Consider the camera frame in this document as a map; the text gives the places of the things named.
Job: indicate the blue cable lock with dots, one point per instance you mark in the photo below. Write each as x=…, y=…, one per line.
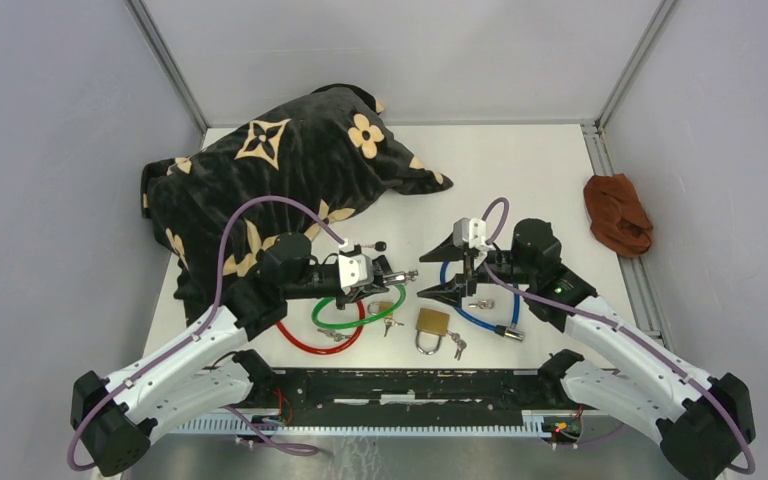
x=509, y=331

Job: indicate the red lock keys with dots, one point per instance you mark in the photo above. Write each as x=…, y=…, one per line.
x=337, y=336

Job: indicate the small brass padlock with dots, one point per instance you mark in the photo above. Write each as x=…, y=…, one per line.
x=381, y=309

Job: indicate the red cable lock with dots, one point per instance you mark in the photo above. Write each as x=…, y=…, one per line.
x=300, y=332

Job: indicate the black head padlock key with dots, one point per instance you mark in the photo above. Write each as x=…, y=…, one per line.
x=379, y=246

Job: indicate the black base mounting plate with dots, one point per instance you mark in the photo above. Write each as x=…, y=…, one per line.
x=407, y=398

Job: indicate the brown crumpled cloth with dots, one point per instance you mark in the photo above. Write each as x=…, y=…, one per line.
x=617, y=217

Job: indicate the black floral patterned cloth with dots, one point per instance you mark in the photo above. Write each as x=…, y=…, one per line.
x=321, y=158

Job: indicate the green cable lock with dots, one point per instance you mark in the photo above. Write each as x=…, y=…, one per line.
x=364, y=320

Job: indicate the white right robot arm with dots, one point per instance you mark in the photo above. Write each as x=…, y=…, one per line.
x=702, y=425

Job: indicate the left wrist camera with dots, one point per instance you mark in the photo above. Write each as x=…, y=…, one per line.
x=355, y=268

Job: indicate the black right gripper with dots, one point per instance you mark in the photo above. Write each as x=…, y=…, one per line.
x=456, y=288

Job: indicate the large padlock keys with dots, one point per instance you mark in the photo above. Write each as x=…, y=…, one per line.
x=460, y=344

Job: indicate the blue lock keys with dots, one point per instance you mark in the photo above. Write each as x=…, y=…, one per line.
x=482, y=304

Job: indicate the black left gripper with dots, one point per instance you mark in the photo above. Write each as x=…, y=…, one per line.
x=362, y=292

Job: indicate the white toothed cable duct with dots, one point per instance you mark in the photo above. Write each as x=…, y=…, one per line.
x=225, y=423

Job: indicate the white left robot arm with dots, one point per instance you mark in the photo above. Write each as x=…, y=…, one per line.
x=118, y=417

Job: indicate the large brass padlock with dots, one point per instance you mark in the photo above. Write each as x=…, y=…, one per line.
x=430, y=323

